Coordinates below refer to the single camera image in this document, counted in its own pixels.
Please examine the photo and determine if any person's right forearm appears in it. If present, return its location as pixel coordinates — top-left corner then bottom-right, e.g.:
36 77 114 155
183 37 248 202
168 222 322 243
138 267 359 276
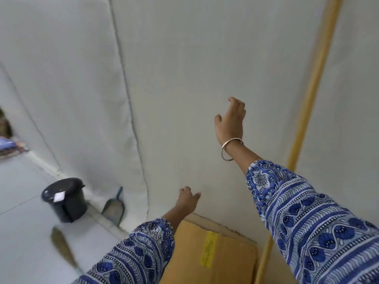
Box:
223 140 379 284

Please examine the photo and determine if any silver bangle bracelet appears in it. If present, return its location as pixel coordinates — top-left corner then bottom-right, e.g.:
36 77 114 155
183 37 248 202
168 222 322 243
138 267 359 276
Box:
221 138 245 162

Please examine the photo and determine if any person's left hand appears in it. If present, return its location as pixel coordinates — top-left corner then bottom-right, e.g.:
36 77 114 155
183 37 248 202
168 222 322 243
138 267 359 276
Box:
175 186 201 215

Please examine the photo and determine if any long wooden pole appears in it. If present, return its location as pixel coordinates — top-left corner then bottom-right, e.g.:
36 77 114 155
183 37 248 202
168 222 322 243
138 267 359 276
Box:
254 0 345 284

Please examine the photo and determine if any person's left forearm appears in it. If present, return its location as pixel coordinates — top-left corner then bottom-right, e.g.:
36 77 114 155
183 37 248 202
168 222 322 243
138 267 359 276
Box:
72 206 188 284

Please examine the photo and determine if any pile of coloured items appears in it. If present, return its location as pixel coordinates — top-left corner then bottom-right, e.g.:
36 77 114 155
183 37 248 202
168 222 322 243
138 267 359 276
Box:
0 106 29 161

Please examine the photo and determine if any person's right hand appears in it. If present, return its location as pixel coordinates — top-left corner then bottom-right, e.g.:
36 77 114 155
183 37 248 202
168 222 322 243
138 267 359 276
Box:
214 97 246 146

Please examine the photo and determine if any grey dustpan with blue handle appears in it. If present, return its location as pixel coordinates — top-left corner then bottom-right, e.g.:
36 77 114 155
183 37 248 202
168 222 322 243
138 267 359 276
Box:
101 186 125 227

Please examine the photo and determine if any dark lidded waste bin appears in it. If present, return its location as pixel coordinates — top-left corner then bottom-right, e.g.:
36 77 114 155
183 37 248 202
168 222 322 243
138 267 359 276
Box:
41 177 87 224

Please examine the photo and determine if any brown cardboard box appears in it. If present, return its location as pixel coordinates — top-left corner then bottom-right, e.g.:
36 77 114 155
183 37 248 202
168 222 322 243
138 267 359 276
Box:
159 212 262 284

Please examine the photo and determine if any yellow tape label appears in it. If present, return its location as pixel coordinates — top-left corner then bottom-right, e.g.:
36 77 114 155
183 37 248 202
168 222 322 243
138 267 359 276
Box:
200 231 219 268

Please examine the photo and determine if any white fabric curtain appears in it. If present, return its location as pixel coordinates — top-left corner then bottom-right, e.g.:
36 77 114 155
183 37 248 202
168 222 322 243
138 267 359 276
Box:
0 0 379 284

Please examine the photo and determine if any straw broom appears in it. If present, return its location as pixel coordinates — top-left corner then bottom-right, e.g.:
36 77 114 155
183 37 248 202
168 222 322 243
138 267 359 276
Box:
50 227 84 276

